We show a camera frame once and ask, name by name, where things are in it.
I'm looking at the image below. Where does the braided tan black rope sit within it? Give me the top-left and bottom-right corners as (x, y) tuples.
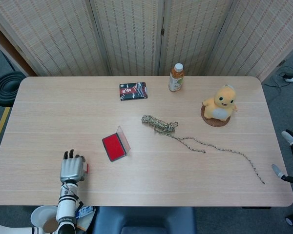
(141, 114), (266, 185)

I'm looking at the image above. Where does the black red card box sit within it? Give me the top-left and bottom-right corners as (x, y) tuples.
(119, 81), (148, 102)

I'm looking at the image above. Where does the brown round flat object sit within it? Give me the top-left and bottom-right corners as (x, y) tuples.
(42, 218), (59, 233)

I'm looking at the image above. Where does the dark blue chair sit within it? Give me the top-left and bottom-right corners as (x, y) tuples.
(91, 206), (197, 234)

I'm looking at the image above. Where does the blue white printed box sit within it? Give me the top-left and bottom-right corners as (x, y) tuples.
(75, 206), (93, 219)

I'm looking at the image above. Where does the round brown cork coaster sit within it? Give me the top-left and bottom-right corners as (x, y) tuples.
(200, 104), (230, 127)

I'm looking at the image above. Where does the orange tea bottle white cap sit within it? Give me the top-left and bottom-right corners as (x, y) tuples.
(168, 62), (186, 93)

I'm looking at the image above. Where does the black floor cable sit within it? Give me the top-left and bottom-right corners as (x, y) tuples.
(262, 66), (293, 89)

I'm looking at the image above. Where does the bamboo folding screen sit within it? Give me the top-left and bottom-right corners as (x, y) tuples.
(0, 0), (293, 82)

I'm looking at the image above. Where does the white bowl under table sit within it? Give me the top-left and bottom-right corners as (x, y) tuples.
(30, 205), (59, 229)

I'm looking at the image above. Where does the red ink pad case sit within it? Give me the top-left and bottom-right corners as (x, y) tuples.
(102, 125), (132, 162)

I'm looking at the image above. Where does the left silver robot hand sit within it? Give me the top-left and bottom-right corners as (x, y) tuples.
(60, 149), (86, 184)

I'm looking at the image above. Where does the yellow plush dinosaur toy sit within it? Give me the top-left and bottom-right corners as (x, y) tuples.
(202, 84), (239, 120)

